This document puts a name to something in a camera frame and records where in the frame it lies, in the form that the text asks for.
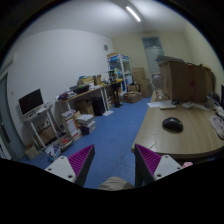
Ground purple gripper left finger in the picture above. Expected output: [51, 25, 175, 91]
[46, 145, 95, 187]

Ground long cluttered wooden desk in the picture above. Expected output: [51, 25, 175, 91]
[56, 85, 108, 112]

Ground black computer monitor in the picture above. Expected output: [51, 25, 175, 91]
[18, 89, 43, 115]

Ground grey door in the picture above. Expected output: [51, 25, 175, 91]
[142, 37, 164, 75]

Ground ceiling fluorescent light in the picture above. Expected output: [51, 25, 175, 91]
[126, 6, 141, 22]

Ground stacked cardboard boxes by door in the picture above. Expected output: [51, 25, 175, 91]
[132, 68, 152, 98]

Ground white paper sheet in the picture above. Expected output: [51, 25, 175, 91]
[147, 101, 171, 108]

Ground small white monitor desk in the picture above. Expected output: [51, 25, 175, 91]
[23, 103, 60, 149]

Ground stack of books on floor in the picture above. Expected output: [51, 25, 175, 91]
[77, 114, 95, 135]

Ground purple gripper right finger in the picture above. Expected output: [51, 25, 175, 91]
[134, 144, 182, 188]

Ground large cardboard box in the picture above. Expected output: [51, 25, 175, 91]
[160, 61, 214, 103]

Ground black computer mouse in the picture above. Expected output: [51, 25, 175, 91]
[162, 117, 183, 132]

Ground white remote on table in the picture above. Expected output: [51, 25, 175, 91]
[160, 105, 176, 110]

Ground patterned round pad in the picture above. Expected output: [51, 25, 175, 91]
[210, 115, 224, 139]

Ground blue white claw machine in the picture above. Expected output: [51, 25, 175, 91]
[107, 54, 133, 92]

